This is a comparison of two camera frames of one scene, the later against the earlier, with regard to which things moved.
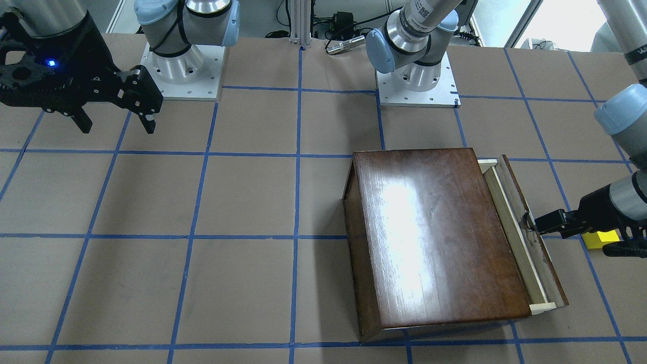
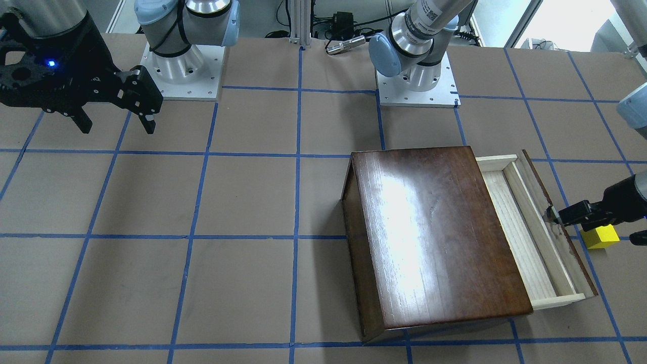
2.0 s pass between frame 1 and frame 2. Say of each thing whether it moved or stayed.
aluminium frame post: stayed
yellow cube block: stayed
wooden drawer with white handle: moved
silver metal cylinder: stayed
